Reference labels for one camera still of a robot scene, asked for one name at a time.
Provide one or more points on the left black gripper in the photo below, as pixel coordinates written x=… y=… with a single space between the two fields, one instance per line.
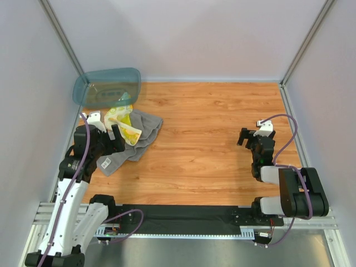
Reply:
x=110 y=143

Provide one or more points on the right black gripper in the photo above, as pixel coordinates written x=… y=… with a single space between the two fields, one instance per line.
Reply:
x=251 y=141

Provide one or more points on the yellow green patterned towel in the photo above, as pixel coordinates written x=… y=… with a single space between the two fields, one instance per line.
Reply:
x=121 y=116

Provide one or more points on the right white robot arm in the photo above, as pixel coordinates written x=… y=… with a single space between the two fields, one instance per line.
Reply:
x=301 y=192

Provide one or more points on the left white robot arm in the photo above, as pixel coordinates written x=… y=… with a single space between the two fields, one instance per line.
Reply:
x=67 y=238

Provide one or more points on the grey towel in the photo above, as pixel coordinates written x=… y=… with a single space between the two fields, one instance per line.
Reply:
x=148 y=126

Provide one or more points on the teal transparent plastic tub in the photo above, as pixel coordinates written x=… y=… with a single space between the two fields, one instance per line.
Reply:
x=107 y=88

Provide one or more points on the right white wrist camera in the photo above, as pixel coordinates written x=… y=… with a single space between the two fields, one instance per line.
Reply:
x=265 y=128

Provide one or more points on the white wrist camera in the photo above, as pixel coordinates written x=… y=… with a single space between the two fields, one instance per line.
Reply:
x=94 y=118
x=265 y=128

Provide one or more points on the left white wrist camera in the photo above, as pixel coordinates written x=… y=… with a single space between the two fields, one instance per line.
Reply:
x=94 y=118

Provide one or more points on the aluminium front rail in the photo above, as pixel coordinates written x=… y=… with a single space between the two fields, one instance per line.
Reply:
x=131 y=221

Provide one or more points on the right aluminium frame post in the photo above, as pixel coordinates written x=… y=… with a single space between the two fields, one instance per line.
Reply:
x=321 y=16

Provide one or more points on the aluminium frame post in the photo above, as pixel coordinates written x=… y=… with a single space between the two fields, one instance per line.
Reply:
x=54 y=21
x=321 y=16

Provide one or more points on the left aluminium frame post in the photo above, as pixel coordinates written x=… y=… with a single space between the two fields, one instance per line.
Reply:
x=54 y=21

